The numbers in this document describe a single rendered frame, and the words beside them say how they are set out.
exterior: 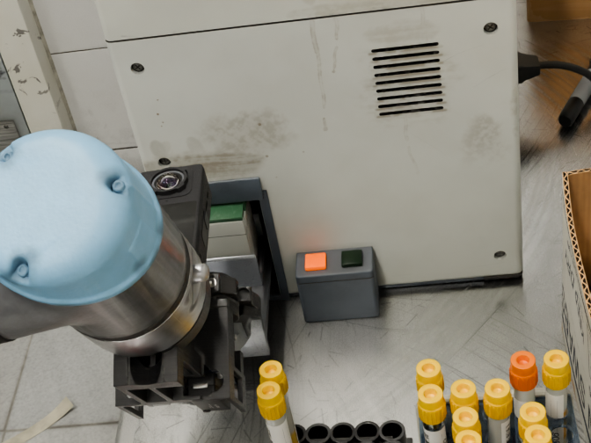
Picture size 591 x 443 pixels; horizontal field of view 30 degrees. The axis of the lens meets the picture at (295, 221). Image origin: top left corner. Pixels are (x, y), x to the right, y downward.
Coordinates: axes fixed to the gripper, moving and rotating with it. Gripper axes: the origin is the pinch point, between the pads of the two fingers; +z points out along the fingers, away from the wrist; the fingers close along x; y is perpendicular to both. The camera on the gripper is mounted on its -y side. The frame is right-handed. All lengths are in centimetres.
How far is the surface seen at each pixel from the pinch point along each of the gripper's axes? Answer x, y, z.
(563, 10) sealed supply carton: 32, -38, 26
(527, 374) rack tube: 21.0, 6.6, -11.3
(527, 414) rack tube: 20.6, 9.2, -12.9
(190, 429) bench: -2.6, 6.3, 1.8
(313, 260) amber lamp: 7.0, -6.0, 2.7
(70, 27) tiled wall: -53, -95, 114
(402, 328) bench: 13.2, -1.0, 6.0
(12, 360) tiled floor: -66, -29, 123
